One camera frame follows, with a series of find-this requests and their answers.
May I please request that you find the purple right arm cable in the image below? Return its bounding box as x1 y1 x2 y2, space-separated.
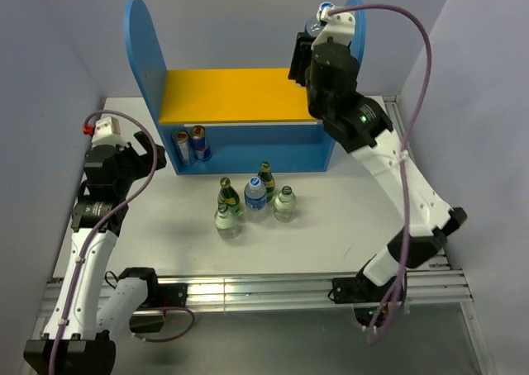
328 2 433 347

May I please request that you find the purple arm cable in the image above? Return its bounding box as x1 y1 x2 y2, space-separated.
48 110 196 375
328 2 433 347

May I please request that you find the Chang soda water bottle left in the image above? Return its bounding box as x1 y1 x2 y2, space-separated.
214 203 240 239

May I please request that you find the red bull can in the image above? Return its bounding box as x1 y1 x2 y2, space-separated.
190 125 212 162
172 130 196 166

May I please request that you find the Red Bull can right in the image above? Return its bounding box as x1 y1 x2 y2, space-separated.
190 125 212 162

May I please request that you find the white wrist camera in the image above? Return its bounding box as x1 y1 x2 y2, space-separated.
83 116 127 150
312 2 355 49

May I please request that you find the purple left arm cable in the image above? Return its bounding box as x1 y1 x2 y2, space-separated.
48 110 196 375

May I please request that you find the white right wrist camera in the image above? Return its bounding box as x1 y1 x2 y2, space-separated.
312 2 355 49

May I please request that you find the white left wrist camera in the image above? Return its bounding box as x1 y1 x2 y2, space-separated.
83 116 127 150

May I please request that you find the aluminium rail frame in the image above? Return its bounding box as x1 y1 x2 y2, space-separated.
18 95 497 375

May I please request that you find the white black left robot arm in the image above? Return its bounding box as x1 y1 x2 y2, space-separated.
23 131 167 374

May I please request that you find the Red Bull can left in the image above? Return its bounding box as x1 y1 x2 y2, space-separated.
172 130 196 166

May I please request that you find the Chang soda water bottle right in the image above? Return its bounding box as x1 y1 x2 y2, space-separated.
274 186 297 223

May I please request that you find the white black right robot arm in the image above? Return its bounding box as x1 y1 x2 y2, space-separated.
288 32 467 303

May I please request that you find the blue and yellow shelf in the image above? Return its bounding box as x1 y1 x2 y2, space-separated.
123 0 368 177

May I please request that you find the Pocari Sweat bottle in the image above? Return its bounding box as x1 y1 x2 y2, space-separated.
244 176 267 223
303 2 334 38

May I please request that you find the green Perrier bottle right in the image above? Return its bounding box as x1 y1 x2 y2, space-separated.
258 161 275 202

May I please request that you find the green perrier bottle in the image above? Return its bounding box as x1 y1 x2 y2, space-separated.
258 161 275 202
217 177 243 217

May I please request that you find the green Perrier bottle left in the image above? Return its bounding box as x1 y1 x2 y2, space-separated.
217 177 243 217

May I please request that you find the chang soda water bottle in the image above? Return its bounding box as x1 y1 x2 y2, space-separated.
274 186 297 223
214 203 240 239

